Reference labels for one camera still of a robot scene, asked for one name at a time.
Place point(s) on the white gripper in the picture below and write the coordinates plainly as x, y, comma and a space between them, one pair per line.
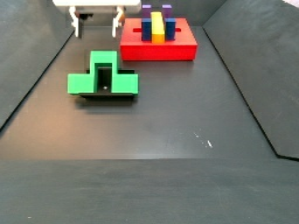
99, 5

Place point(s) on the green U-shaped block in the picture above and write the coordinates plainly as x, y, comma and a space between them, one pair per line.
124, 78

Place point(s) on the red base board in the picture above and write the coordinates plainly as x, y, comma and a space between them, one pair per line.
138, 50

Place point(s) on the yellow long bar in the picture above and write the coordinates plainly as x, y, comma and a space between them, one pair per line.
158, 27

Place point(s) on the dark blue right post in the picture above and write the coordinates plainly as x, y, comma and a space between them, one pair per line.
146, 29

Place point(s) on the dark blue post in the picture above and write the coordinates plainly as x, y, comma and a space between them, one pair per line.
170, 28
146, 29

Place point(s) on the purple right post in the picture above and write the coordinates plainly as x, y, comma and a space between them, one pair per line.
146, 10

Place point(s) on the purple post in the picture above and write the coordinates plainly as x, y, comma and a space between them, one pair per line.
167, 10
146, 10

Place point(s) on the purple left post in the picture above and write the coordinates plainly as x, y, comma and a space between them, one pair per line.
167, 10

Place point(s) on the dark blue left post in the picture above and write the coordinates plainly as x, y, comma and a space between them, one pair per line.
170, 28

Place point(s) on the black fixture bracket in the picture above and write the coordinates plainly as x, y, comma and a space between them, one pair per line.
104, 86

